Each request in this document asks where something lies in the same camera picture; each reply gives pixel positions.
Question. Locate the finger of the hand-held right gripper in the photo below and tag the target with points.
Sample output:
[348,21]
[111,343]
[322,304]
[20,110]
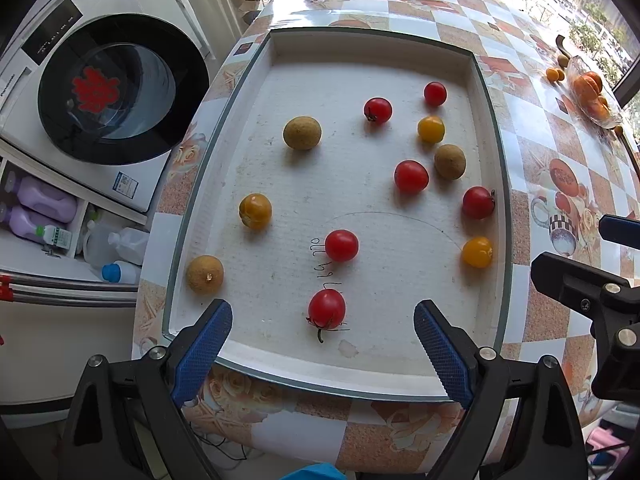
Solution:
[620,231]
[570,282]

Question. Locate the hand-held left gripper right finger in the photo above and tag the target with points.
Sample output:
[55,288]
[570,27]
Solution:
[445,355]

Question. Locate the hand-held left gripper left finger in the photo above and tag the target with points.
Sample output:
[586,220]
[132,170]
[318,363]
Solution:
[200,355]

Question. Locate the brown longan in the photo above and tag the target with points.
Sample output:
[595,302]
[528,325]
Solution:
[563,60]
[205,274]
[301,133]
[449,161]

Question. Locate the red cherry tomato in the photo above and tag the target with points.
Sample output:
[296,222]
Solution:
[435,93]
[326,309]
[378,110]
[341,245]
[478,202]
[411,176]

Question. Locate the white glass-rimmed tray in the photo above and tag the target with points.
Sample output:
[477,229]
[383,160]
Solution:
[350,210]

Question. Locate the clear glass bowl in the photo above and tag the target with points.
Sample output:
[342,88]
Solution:
[612,119]

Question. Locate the blue-capped white bottle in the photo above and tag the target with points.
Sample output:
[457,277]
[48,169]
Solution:
[120,273]

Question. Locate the orange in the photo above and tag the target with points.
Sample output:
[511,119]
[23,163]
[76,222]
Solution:
[594,81]
[582,88]
[604,101]
[596,109]

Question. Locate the blue cloth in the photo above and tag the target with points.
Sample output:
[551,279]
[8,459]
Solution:
[312,472]

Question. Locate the white green-label bottle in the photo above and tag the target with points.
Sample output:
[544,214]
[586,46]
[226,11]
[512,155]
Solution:
[54,237]

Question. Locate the long wooden stick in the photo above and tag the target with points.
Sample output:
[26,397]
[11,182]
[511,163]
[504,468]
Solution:
[564,46]

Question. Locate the purple detergent bottle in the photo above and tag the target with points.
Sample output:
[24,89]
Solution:
[17,222]
[47,200]

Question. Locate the white washing machine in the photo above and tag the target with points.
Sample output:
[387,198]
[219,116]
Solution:
[125,85]

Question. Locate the metal rack rail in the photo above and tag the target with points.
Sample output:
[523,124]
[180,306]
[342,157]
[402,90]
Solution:
[70,290]

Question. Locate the white storage pedestal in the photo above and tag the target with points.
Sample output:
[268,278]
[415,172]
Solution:
[75,260]

